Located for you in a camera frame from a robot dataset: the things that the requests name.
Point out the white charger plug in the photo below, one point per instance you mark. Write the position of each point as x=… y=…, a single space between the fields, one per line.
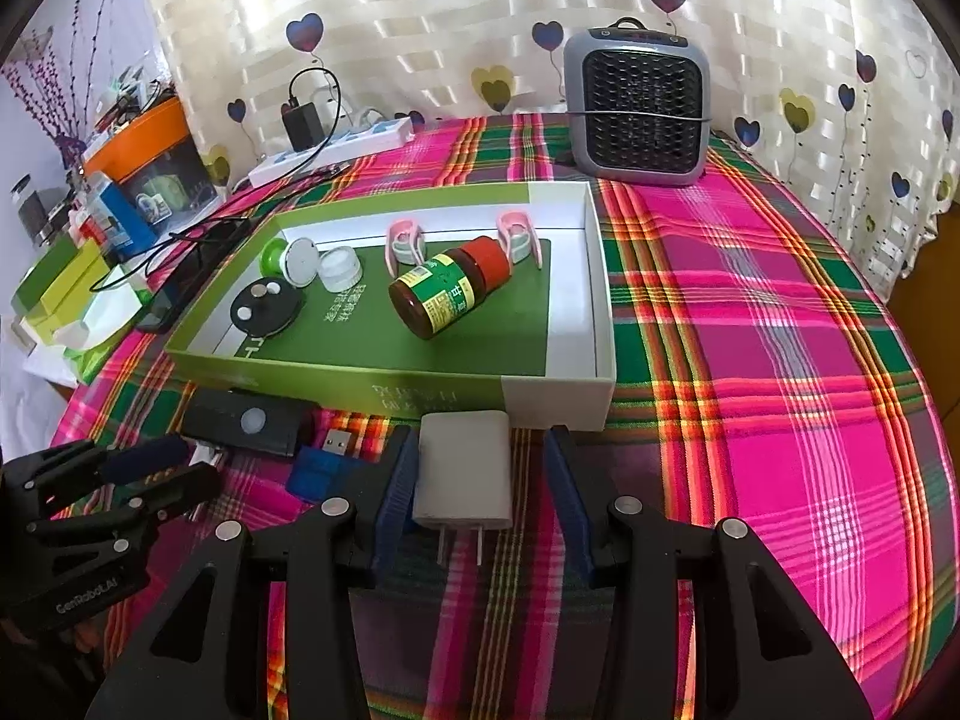
x=465 y=472

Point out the purple flower stems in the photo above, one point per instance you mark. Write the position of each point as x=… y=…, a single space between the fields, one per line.
x=52 y=90

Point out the black round disc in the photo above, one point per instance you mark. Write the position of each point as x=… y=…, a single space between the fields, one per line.
x=264 y=309

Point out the glass jar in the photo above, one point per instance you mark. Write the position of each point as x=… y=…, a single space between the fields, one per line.
x=37 y=214

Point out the blue carton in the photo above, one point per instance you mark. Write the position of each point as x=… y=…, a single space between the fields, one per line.
x=120 y=217

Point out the brown bottle with red cap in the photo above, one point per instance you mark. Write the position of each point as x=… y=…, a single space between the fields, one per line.
x=442 y=292

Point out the plaid tablecloth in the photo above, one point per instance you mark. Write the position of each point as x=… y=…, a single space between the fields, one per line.
x=750 y=360

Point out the storage box with orange lid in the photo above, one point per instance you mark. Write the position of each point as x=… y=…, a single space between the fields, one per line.
x=150 y=150

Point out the green cardboard box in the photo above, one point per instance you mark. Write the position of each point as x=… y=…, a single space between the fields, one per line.
x=555 y=401

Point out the black power adapter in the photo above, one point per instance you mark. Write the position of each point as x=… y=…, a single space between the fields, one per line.
x=302 y=127

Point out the green and white cap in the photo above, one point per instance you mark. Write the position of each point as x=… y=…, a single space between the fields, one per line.
x=296 y=262

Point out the grey fan heater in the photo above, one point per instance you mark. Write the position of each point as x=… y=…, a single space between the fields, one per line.
x=637 y=112

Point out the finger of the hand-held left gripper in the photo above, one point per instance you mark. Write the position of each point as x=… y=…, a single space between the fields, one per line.
x=180 y=491
x=146 y=459

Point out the blue usb drive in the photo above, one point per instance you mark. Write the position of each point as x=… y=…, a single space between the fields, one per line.
x=319 y=469

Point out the black phone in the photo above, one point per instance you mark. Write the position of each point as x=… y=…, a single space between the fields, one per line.
x=187 y=285

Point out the green tissue pack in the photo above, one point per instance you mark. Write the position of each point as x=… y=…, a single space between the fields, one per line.
x=105 y=330

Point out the wooden door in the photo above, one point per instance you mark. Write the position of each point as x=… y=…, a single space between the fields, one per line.
x=930 y=255

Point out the white round bottle cap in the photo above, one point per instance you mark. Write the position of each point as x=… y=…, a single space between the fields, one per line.
x=339 y=268

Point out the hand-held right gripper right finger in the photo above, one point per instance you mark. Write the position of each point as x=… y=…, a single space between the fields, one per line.
x=566 y=510

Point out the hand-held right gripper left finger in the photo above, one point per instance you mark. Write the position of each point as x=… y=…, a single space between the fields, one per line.
x=394 y=510

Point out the heart print curtain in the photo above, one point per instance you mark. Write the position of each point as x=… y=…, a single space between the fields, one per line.
x=450 y=15

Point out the yellow-green box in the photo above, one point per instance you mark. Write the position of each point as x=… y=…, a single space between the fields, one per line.
x=52 y=289

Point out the black sensor device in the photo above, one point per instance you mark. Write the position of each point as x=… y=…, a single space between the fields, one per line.
x=225 y=420

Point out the pink clip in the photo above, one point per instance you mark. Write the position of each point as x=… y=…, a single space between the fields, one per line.
x=405 y=244
x=519 y=238

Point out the white power strip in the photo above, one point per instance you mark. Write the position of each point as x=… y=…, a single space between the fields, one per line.
x=337 y=144

